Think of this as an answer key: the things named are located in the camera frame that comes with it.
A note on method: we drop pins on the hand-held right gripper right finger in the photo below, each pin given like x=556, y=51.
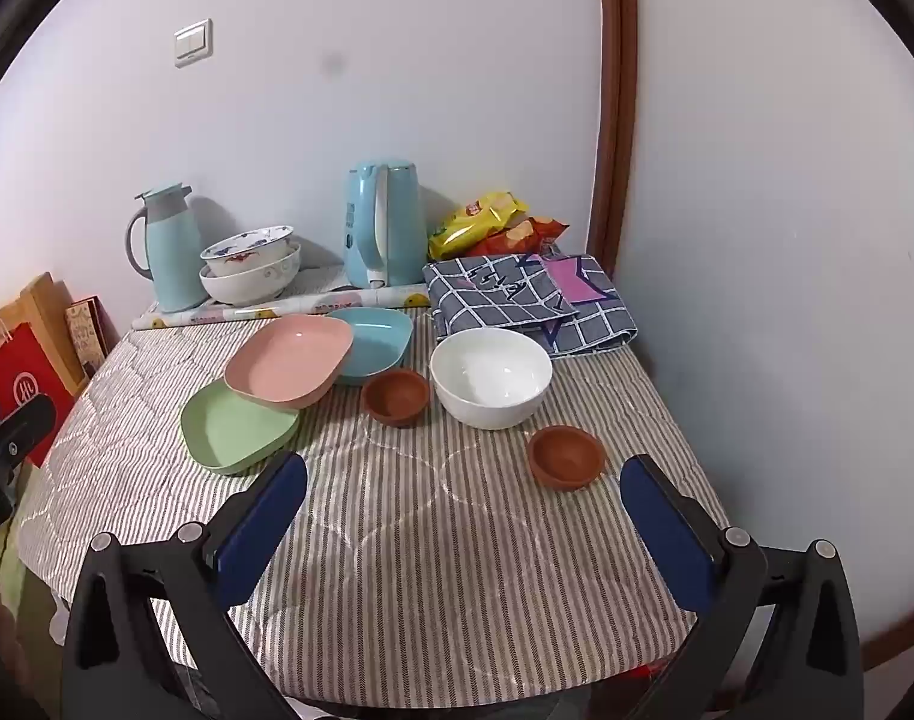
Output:
x=667, y=532

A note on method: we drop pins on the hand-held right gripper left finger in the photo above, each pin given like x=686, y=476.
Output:
x=265, y=525

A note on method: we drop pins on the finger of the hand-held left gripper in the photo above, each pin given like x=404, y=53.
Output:
x=25, y=426

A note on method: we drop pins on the green plate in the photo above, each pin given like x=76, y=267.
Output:
x=232, y=431

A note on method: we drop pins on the small brown bowl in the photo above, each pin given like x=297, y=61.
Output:
x=565, y=459
x=395, y=399

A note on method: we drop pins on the pink plate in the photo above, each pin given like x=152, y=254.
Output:
x=288, y=360

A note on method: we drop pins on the blue plate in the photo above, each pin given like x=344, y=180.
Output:
x=378, y=345

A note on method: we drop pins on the white ceramic bowl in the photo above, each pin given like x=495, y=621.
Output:
x=490, y=382

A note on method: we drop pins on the red paper bag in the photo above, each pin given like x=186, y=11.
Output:
x=21, y=382

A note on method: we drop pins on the pale green cloth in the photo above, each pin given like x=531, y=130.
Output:
x=29, y=562

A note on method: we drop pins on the brown patterned box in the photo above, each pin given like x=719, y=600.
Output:
x=87, y=334

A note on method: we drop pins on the brown paper bag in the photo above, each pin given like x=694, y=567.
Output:
x=44, y=315

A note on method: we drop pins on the grey striped quilt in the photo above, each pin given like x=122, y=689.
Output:
x=442, y=540

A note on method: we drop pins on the white printed plastic sheet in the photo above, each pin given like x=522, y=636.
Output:
x=277, y=309

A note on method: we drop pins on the light blue thermos jug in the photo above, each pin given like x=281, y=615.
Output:
x=173, y=255

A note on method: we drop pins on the grey swirl patterned white bowl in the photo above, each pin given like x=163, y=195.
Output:
x=254, y=285

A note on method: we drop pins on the floral patterned white bowl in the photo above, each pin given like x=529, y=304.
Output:
x=250, y=251

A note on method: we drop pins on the grey checked folded cloth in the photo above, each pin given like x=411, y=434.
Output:
x=502, y=296

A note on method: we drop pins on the red chip bag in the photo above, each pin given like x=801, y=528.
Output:
x=528, y=236

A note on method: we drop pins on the light blue electric kettle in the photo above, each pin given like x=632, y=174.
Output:
x=400, y=225

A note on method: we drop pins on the yellow chip bag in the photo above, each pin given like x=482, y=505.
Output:
x=472, y=225

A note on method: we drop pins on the white light switch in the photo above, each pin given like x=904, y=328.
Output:
x=193, y=43

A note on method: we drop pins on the brown wooden door frame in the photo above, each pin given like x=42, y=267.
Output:
x=614, y=90

